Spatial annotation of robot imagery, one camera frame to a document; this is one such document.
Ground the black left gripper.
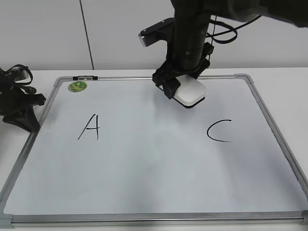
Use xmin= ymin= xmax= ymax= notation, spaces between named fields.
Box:
xmin=0 ymin=79 xmax=46 ymax=132

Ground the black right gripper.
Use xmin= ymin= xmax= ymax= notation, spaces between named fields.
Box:
xmin=153 ymin=42 xmax=214 ymax=99

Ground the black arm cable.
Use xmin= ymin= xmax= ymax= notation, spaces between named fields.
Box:
xmin=204 ymin=14 xmax=262 ymax=45

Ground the round green magnet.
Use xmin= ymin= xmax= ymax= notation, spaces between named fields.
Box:
xmin=68 ymin=81 xmax=88 ymax=92

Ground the white magnetic whiteboard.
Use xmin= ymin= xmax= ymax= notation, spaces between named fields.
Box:
xmin=0 ymin=74 xmax=308 ymax=229

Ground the white whiteboard eraser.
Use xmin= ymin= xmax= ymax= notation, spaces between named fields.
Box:
xmin=173 ymin=75 xmax=206 ymax=108

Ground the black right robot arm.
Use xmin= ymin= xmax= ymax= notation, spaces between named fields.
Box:
xmin=140 ymin=0 xmax=308 ymax=99

